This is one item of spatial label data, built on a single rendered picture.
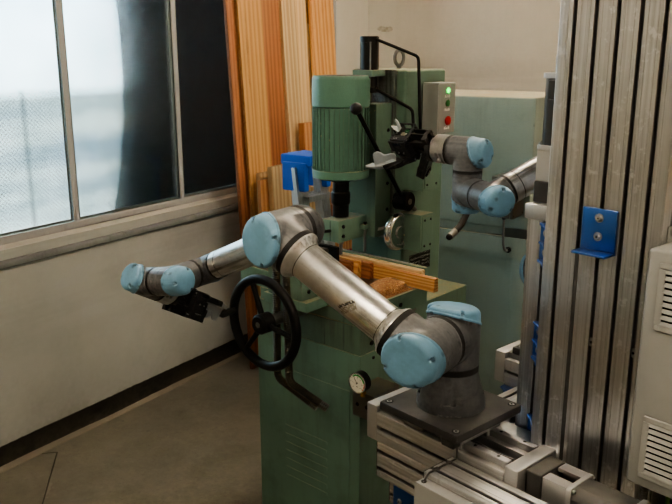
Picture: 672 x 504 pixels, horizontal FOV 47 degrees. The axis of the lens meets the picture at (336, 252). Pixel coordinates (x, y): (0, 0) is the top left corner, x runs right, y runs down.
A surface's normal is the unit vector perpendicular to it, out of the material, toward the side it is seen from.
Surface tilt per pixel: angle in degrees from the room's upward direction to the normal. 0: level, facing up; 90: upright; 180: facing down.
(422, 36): 90
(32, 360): 90
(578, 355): 90
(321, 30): 87
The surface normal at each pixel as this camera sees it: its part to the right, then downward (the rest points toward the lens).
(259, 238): -0.66, 0.13
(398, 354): -0.47, 0.28
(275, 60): 0.84, 0.08
